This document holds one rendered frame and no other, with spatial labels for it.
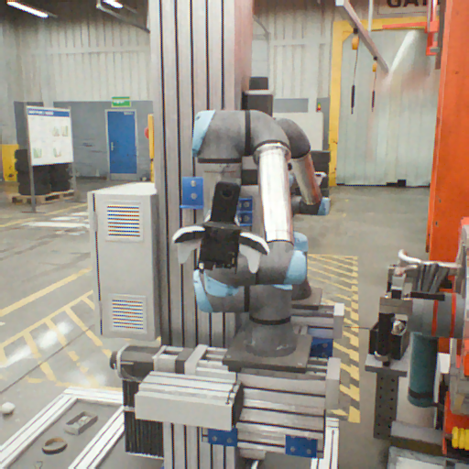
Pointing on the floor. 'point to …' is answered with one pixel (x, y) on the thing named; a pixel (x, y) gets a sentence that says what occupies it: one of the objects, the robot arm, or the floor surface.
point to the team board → (49, 141)
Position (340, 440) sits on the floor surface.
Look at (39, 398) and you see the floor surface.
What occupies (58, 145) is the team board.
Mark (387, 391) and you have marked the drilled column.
